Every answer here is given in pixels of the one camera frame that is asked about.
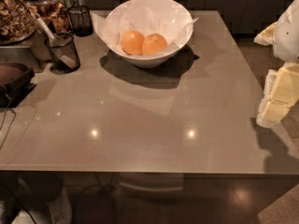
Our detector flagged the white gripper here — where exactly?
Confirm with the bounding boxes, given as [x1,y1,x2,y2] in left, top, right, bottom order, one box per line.
[254,0,299,129]

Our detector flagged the orange fruit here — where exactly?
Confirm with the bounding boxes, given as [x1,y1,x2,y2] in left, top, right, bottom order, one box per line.
[121,30,145,55]
[142,34,167,55]

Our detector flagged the white ceramic bowl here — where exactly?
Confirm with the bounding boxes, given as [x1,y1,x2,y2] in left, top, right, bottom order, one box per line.
[105,0,194,69]

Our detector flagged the far black mesh cup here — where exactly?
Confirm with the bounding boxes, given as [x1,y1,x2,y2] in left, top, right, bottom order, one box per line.
[67,6,93,37]

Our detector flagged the black mesh cup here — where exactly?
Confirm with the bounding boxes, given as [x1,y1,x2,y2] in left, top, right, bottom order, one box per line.
[67,6,93,37]
[44,33,80,73]

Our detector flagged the near black mesh cup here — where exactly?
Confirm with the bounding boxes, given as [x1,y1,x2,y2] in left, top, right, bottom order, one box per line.
[44,33,80,73]

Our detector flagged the silver serving spoon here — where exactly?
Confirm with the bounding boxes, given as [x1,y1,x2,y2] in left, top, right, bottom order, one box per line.
[4,0,77,70]

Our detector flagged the dark brown tray device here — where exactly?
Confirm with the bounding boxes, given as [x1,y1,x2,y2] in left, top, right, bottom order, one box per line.
[0,63,35,107]

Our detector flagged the white shoe under table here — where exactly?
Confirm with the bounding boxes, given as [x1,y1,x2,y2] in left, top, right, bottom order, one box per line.
[47,189,72,224]

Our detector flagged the large glass snack jar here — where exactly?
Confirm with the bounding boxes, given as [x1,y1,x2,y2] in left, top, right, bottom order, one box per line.
[0,0,36,46]

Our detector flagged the black cable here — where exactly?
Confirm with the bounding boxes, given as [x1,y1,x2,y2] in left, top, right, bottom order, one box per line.
[0,93,17,151]

